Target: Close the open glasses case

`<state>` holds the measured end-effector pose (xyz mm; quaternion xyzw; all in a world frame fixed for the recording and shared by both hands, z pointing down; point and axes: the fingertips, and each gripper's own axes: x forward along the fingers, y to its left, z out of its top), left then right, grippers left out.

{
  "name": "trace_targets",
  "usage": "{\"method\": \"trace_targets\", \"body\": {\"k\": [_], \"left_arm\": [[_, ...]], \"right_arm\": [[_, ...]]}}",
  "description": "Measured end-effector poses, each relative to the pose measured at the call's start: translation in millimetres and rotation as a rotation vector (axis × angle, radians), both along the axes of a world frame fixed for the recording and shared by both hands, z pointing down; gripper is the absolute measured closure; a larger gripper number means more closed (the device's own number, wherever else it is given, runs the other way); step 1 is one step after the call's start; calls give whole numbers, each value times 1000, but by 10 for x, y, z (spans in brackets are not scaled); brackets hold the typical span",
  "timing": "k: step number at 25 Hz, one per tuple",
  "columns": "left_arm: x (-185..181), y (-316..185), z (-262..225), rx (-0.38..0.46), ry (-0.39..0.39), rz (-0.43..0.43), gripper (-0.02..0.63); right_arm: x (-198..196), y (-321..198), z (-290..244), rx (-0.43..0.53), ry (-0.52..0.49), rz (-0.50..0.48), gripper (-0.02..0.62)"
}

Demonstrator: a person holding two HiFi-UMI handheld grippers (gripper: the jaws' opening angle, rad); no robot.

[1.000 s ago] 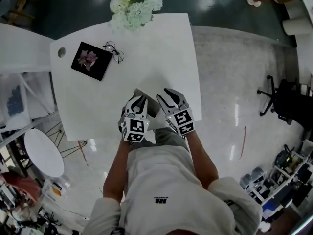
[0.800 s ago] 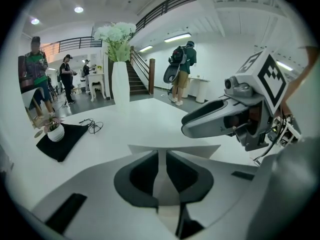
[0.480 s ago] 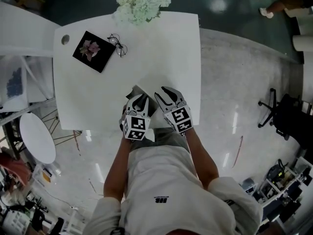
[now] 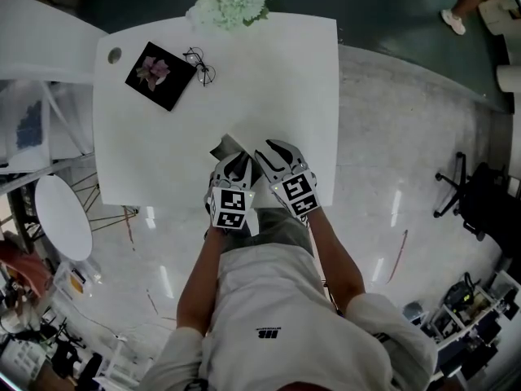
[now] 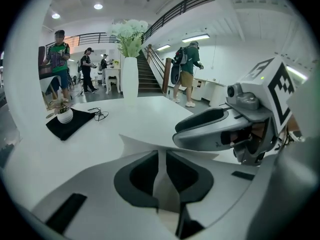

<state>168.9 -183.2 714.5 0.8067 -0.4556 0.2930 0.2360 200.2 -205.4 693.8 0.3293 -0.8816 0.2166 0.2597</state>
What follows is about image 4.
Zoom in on thin red stick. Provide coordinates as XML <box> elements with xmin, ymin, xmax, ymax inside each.
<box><xmin>383</xmin><ymin>229</ymin><xmax>409</xmax><ymax>285</ymax></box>

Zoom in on eyeglasses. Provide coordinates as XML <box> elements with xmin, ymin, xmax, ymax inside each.
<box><xmin>182</xmin><ymin>46</ymin><xmax>217</xmax><ymax>89</ymax></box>

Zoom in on person's white shirt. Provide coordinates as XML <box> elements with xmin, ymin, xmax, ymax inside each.
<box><xmin>138</xmin><ymin>244</ymin><xmax>440</xmax><ymax>391</ymax></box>

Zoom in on person's grey trousers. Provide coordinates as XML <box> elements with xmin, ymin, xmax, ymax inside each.
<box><xmin>221</xmin><ymin>207</ymin><xmax>317</xmax><ymax>261</ymax></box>

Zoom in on person's right forearm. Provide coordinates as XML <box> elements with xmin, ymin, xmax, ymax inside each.
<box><xmin>304</xmin><ymin>209</ymin><xmax>366</xmax><ymax>316</ymax></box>

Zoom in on black square mat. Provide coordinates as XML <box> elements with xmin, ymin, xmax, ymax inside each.
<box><xmin>124</xmin><ymin>41</ymin><xmax>198</xmax><ymax>113</ymax></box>

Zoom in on white equipment shelf cart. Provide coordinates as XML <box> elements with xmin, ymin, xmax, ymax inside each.
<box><xmin>422</xmin><ymin>268</ymin><xmax>521</xmax><ymax>383</ymax></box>

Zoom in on black and yellow bag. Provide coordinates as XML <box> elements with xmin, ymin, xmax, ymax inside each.
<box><xmin>443</xmin><ymin>272</ymin><xmax>478</xmax><ymax>314</ymax></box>

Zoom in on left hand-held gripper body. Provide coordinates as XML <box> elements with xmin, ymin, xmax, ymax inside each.
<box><xmin>203</xmin><ymin>174</ymin><xmax>257</xmax><ymax>233</ymax></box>

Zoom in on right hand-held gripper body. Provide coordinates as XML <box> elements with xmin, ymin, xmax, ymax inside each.
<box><xmin>269</xmin><ymin>160</ymin><xmax>323</xmax><ymax>220</ymax></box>

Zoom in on white metal shelf rack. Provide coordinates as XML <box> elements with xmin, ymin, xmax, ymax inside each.
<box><xmin>0</xmin><ymin>78</ymin><xmax>99</xmax><ymax>197</ymax></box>

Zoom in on black office chair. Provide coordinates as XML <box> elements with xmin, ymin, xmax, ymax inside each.
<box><xmin>432</xmin><ymin>151</ymin><xmax>521</xmax><ymax>261</ymax></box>

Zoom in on person's left forearm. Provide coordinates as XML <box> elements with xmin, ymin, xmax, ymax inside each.
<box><xmin>175</xmin><ymin>227</ymin><xmax>230</xmax><ymax>336</ymax></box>

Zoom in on round white side table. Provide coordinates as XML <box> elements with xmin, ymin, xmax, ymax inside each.
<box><xmin>33</xmin><ymin>173</ymin><xmax>140</xmax><ymax>261</ymax></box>

